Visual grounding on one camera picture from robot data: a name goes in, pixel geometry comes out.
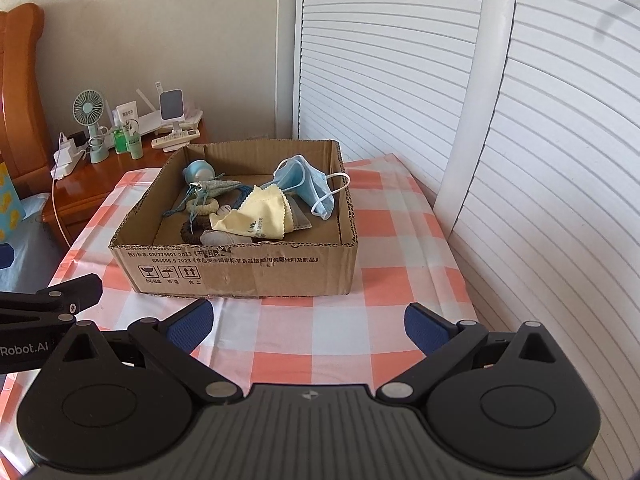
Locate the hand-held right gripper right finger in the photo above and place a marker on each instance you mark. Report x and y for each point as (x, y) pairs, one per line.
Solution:
(425, 325)

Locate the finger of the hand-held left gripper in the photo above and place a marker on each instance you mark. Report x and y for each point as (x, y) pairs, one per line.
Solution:
(75, 292)
(6, 255)

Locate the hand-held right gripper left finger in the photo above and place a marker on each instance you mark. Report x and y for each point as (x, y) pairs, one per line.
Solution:
(190, 322)

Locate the brown cardboard box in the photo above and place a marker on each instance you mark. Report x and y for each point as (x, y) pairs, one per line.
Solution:
(240, 270)

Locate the grey lace pouch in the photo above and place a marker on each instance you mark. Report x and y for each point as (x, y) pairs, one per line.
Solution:
(215, 237)

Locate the brown hair scrunchie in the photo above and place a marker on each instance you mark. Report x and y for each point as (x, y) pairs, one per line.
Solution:
(184, 234)

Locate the yellow lens cloth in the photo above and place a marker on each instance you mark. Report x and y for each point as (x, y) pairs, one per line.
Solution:
(255, 215)

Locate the blue sachet with tassel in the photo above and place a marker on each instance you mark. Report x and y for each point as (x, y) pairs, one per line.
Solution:
(215, 187)

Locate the grey face mask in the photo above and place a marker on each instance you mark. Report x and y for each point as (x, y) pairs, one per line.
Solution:
(300, 217)

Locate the blue bear toy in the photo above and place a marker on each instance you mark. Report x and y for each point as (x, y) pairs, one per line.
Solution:
(197, 170)

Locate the blue face mask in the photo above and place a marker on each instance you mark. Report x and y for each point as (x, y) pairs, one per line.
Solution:
(300, 180)

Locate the blue bedding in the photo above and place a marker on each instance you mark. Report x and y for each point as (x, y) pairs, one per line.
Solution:
(30, 220)

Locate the blue yellow printed bag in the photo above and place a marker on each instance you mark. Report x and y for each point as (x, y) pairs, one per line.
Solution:
(10, 200)

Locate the orange white checked tablecloth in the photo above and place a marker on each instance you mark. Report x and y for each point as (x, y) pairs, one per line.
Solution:
(390, 270)

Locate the wooden nightstand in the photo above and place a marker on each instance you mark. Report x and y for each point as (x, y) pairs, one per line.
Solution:
(100, 185)

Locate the white power strip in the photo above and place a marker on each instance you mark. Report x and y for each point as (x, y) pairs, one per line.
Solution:
(65, 160)

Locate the pale green jar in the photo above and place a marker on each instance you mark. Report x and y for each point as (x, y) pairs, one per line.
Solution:
(134, 147)

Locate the green liquid bottle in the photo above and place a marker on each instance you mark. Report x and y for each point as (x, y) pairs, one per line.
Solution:
(120, 142)

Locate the mint green desk fan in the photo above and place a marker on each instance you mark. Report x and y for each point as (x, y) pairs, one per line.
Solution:
(89, 107)

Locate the wooden headboard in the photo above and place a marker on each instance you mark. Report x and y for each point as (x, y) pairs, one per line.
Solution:
(20, 85)

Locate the white remote control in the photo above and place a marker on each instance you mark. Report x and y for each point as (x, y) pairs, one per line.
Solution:
(175, 138)

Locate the white router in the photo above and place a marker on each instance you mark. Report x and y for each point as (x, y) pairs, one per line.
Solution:
(150, 122)

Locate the white louvered wardrobe door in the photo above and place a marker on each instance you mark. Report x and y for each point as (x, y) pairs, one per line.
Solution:
(390, 60)
(565, 185)

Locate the small white framed mirror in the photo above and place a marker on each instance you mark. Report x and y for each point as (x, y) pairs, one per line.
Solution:
(172, 102)

